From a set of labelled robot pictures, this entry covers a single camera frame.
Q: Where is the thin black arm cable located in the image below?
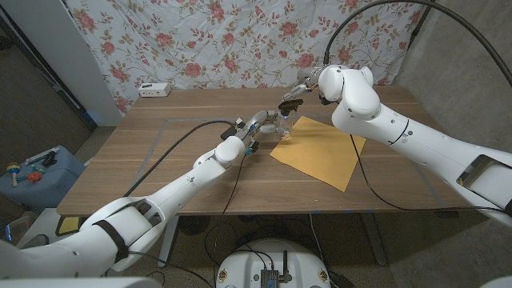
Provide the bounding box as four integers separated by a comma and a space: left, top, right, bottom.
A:
202, 146, 257, 282
349, 134, 507, 214

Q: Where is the black backdrop pole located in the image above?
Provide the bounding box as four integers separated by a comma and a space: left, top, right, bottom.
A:
407, 0, 437, 39

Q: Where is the black toy piece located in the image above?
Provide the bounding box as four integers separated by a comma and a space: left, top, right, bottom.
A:
41, 150, 58, 168

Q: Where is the black floor cable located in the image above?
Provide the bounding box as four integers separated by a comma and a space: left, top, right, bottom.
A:
202, 220, 289, 267

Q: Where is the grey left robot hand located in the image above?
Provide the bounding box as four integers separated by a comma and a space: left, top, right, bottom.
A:
235, 110, 292, 157

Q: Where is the white flat tool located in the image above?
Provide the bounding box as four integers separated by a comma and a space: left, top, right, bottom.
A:
25, 146, 61, 166

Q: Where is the white robot torso base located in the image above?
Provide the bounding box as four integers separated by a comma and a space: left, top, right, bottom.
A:
214, 238, 332, 288

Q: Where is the black round floor disc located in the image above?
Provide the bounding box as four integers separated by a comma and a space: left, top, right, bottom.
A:
178, 215, 211, 237

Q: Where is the floral rose backdrop cloth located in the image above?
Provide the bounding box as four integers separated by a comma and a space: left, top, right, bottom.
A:
66, 0, 427, 117

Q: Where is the grey table leg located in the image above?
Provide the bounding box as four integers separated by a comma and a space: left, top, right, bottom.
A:
359, 211, 388, 267

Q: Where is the clear plastic dispenser bottle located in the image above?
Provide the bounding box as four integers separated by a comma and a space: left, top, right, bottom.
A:
275, 115, 295, 141

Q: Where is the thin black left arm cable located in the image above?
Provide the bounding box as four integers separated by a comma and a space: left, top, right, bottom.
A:
202, 146, 257, 282

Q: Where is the white table leg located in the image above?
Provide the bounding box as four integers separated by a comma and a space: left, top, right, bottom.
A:
157, 215, 180, 268

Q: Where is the white power strip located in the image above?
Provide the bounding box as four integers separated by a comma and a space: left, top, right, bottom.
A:
138, 82, 172, 98

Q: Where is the white cabinet panel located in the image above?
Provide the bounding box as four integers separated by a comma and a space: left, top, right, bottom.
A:
0, 0, 123, 128

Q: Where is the yellow and black sign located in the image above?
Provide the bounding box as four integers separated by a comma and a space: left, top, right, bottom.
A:
55, 215, 84, 237

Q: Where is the white robot torso rim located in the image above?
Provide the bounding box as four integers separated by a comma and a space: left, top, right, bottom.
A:
0, 275, 163, 288

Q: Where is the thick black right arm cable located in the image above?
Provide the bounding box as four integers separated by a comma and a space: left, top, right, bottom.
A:
322, 0, 512, 88

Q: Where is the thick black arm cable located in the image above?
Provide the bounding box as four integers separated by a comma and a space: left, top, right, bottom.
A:
122, 119, 238, 198
322, 0, 512, 88

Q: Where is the yellow and blue maraca toy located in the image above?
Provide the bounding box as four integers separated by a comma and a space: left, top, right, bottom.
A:
6, 162, 22, 188

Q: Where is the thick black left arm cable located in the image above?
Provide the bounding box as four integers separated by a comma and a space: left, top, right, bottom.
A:
122, 119, 238, 198

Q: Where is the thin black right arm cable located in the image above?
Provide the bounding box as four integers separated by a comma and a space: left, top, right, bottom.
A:
349, 134, 507, 214

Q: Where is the yellow paper envelope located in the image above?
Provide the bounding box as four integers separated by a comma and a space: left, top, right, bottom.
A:
270, 115, 367, 193

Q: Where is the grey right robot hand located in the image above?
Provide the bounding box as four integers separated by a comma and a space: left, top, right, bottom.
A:
282, 66, 327, 104

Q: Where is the blue storage box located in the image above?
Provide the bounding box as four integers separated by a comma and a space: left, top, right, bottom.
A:
0, 145, 86, 215

